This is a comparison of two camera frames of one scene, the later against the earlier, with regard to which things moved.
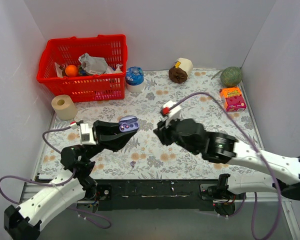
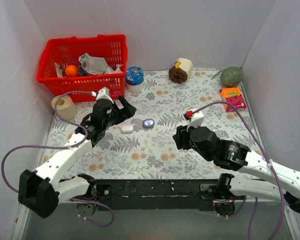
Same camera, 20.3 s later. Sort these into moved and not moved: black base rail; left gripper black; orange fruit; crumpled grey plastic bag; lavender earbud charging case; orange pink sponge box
Moved: left gripper black; lavender earbud charging case
Not moved: orange pink sponge box; orange fruit; crumpled grey plastic bag; black base rail
